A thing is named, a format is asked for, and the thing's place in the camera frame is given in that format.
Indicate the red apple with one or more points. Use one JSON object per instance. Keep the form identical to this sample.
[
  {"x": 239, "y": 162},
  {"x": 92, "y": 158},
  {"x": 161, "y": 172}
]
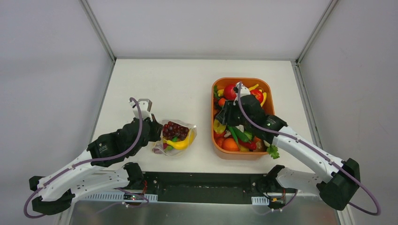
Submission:
[{"x": 229, "y": 92}]

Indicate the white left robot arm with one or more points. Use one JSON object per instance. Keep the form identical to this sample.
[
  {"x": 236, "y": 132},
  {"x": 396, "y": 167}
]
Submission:
[{"x": 57, "y": 192}]

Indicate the red chili pepper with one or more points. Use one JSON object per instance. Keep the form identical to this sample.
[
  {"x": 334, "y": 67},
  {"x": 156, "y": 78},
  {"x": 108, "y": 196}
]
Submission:
[{"x": 247, "y": 146}]

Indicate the orange tangerine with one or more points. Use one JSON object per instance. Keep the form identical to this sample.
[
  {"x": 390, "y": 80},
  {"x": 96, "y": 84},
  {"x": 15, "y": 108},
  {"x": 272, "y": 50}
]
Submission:
[{"x": 229, "y": 144}]

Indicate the white radish with leaves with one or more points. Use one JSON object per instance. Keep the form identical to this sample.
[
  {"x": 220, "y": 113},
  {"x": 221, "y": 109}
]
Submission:
[{"x": 272, "y": 150}]

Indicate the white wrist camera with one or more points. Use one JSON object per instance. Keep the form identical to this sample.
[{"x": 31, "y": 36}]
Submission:
[
  {"x": 142, "y": 106},
  {"x": 240, "y": 88}
]

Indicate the orange plastic bin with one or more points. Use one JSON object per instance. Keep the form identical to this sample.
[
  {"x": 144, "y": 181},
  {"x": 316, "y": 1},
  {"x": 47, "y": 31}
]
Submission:
[{"x": 268, "y": 107}]

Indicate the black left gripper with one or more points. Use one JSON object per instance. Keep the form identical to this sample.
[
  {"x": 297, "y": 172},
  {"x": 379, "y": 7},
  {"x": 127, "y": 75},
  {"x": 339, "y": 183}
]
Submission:
[{"x": 153, "y": 130}]

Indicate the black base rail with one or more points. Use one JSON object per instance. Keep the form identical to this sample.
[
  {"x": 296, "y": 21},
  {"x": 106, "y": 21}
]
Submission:
[{"x": 223, "y": 188}]

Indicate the yellow chili pepper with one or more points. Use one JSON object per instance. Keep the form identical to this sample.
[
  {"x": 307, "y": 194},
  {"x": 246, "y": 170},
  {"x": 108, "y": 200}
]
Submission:
[{"x": 181, "y": 145}]

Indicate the dark grape bunch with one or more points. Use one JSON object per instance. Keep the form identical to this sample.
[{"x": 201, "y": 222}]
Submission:
[{"x": 175, "y": 132}]

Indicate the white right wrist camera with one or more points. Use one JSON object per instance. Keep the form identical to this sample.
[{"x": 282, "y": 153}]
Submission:
[{"x": 240, "y": 88}]

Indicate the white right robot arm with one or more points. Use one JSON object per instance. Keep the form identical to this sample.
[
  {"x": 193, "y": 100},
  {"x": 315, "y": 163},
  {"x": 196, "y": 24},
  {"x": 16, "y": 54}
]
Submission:
[{"x": 333, "y": 179}]

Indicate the yellow bell pepper slice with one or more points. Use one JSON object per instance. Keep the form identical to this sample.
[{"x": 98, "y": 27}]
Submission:
[{"x": 218, "y": 127}]

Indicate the clear zip top bag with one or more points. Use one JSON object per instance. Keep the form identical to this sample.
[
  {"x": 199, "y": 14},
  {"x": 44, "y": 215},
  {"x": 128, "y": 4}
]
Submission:
[{"x": 160, "y": 147}]

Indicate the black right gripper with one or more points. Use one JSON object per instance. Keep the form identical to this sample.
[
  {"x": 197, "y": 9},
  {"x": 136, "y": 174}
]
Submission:
[{"x": 226, "y": 113}]

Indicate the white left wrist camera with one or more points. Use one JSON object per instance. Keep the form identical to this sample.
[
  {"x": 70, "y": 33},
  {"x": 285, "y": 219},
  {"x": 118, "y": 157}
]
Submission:
[{"x": 142, "y": 106}]

